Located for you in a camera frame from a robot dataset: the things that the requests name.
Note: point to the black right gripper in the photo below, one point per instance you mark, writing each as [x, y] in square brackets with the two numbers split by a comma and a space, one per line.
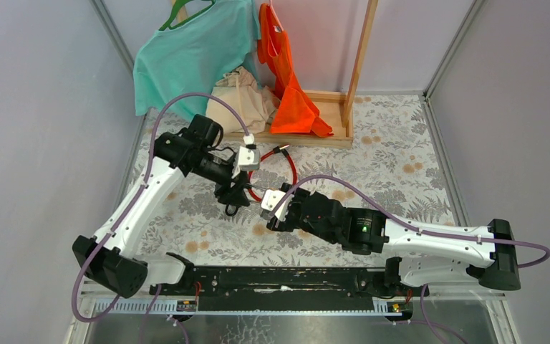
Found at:
[286, 225]

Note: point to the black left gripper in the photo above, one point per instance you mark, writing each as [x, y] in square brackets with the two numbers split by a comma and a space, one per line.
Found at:
[235, 195]

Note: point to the red cable lock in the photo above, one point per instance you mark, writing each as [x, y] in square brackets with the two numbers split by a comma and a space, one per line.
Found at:
[281, 149]

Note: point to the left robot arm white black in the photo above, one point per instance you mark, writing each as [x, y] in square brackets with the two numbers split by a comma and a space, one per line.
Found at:
[110, 253]

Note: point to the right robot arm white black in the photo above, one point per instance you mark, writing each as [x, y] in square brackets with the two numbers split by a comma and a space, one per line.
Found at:
[417, 253]

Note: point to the black padlock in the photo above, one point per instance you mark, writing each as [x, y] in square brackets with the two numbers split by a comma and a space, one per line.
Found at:
[231, 210]

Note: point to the floral table mat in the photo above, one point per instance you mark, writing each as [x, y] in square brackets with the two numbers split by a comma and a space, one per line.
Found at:
[392, 161]

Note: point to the beige cloth bag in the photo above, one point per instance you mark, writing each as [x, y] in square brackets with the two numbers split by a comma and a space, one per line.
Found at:
[239, 89]

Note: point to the orange garment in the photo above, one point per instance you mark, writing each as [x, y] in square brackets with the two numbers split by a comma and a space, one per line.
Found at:
[297, 114]

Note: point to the wooden clothes rack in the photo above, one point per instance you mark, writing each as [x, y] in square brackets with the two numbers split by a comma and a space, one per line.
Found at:
[336, 108]

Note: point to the teal t-shirt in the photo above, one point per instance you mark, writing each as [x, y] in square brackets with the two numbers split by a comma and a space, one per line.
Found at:
[192, 55]

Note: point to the green clothes hanger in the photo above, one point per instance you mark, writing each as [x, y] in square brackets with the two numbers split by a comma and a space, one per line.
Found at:
[179, 14]

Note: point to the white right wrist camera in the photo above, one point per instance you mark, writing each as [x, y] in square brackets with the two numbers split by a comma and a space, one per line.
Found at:
[269, 202]

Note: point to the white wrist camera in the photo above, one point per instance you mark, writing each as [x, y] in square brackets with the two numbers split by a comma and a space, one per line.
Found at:
[248, 156]
[269, 202]

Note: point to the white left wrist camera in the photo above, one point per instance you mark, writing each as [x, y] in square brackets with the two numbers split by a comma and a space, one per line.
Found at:
[248, 156]

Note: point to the aluminium frame rail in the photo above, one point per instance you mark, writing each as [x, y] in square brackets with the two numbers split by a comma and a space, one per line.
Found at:
[184, 307]

